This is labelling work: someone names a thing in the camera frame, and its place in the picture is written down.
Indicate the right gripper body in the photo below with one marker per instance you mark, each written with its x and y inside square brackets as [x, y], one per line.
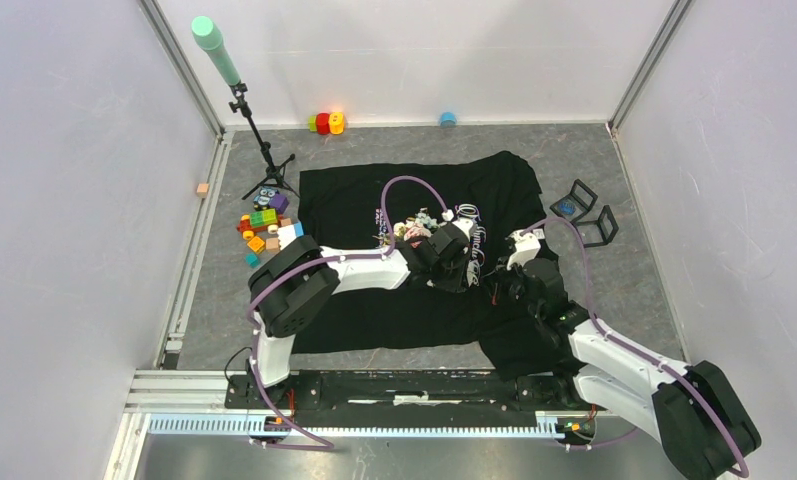
[508, 287]

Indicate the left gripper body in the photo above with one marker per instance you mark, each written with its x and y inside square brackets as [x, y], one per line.
[449, 276]

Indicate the black floral t-shirt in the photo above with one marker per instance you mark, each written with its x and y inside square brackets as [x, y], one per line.
[350, 208]

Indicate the blue round brooch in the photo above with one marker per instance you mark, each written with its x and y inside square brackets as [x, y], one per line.
[567, 209]

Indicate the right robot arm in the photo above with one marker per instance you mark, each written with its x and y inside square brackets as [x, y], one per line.
[692, 411]

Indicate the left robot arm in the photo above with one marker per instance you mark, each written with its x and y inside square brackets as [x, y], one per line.
[291, 289]

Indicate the blue cup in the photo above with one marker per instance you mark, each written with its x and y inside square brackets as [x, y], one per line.
[447, 120]

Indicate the white and blue block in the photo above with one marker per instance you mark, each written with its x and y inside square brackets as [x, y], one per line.
[288, 233]

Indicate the purple cube block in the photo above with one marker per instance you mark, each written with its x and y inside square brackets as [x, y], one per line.
[279, 202]

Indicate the red duplo car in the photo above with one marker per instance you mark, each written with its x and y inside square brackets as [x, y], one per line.
[259, 221]

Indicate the red yellow green toy rings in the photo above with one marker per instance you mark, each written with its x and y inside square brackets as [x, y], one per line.
[327, 122]

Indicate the yellow duplo brick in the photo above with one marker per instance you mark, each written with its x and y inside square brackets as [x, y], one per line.
[256, 244]

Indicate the teal block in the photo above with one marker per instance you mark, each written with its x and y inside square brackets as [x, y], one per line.
[252, 260]

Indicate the owl eight toy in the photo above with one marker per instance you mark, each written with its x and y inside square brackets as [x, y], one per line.
[263, 199]

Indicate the green microphone on stand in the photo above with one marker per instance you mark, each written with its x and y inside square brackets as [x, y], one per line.
[209, 38]

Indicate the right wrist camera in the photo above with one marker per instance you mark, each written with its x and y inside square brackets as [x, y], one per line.
[524, 247]

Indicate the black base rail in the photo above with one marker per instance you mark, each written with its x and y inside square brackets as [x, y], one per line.
[409, 399]

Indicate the wooden cube on rail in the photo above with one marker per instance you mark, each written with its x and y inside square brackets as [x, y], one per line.
[202, 190]

